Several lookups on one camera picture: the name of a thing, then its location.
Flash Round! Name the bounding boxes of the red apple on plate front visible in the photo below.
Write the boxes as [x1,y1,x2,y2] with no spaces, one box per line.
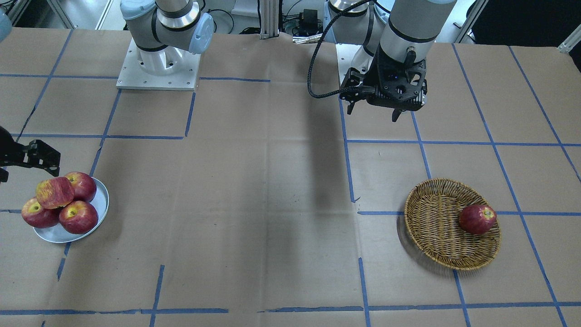
[59,200,99,234]

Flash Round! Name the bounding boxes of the red apple on plate back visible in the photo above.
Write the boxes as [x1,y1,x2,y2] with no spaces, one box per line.
[64,171,96,203]

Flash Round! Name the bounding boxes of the aluminium frame post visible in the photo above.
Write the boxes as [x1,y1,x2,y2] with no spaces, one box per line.
[257,0,281,40]

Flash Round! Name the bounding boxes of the light blue plate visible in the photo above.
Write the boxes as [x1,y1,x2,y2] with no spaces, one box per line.
[33,178,109,243]

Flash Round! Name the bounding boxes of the yellow-red apple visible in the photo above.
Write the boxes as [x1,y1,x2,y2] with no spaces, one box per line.
[35,177,74,209]

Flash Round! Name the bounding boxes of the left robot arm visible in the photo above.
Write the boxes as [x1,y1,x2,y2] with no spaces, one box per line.
[322,0,456,121]

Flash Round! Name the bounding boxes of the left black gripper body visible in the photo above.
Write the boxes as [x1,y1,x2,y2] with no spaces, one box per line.
[340,46,428,112]

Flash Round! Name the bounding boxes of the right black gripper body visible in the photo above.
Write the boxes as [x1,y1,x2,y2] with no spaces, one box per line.
[0,127,61,172]

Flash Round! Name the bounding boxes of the brown wicker basket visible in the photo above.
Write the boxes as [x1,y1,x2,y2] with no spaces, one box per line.
[404,178,502,271]

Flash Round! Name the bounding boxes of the red apple on plate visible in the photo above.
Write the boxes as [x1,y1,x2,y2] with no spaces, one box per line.
[64,171,96,203]
[21,197,61,228]
[59,200,99,234]

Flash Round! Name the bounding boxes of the dark red apple in basket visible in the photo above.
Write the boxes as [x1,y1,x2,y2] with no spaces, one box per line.
[458,204,497,235]

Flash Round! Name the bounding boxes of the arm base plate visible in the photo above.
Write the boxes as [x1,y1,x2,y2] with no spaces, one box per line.
[116,40,201,91]

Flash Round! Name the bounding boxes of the black braided cable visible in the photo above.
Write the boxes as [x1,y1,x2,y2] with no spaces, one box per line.
[307,0,373,99]

